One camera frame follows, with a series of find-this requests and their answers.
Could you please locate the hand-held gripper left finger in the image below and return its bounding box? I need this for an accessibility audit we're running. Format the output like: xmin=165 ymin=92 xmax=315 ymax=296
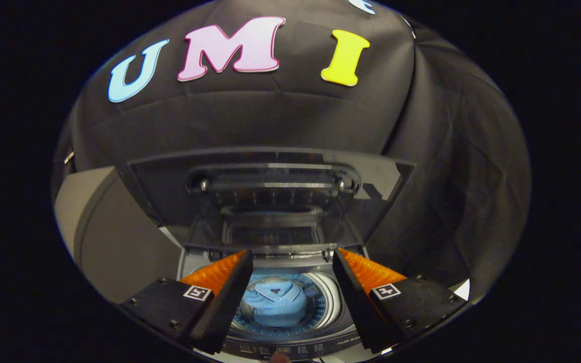
xmin=119 ymin=250 xmax=254 ymax=355

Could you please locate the grey table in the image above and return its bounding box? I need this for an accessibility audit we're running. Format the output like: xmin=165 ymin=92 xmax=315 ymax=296
xmin=53 ymin=166 xmax=183 ymax=305

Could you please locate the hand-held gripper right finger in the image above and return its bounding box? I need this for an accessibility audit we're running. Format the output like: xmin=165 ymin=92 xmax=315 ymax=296
xmin=332 ymin=248 xmax=470 ymax=353

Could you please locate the black backdrop cloth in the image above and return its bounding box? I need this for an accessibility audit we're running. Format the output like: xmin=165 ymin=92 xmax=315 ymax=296
xmin=51 ymin=0 xmax=531 ymax=303

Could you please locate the light blue polo shirt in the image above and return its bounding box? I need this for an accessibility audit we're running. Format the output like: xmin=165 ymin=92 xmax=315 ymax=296
xmin=243 ymin=275 xmax=321 ymax=328

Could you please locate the dark washing machine lid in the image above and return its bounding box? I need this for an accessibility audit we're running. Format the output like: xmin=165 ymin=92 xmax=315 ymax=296
xmin=127 ymin=147 xmax=416 ymax=253

